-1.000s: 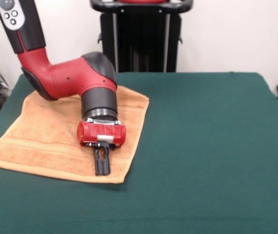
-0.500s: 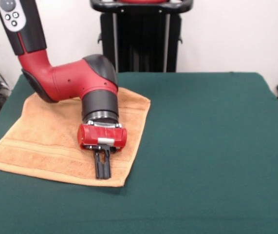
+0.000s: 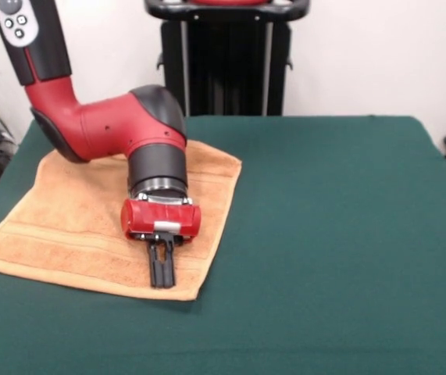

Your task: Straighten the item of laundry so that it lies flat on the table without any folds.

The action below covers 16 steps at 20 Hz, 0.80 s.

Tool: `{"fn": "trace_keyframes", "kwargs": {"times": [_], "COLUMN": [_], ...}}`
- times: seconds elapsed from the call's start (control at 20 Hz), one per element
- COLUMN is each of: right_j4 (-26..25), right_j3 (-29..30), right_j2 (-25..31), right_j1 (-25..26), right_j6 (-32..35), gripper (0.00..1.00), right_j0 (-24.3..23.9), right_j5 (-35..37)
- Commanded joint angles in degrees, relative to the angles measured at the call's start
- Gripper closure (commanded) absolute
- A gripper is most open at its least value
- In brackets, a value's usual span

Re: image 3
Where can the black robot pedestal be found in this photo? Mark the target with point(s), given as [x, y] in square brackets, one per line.
[226, 58]

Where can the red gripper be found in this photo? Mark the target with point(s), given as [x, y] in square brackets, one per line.
[160, 218]

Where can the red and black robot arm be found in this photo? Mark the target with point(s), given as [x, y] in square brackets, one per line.
[129, 125]

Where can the tan terry towel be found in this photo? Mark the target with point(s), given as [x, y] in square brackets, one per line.
[70, 234]

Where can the dark green table cloth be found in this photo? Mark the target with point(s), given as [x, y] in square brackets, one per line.
[324, 254]

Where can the red robot base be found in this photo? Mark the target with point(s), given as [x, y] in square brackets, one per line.
[226, 2]

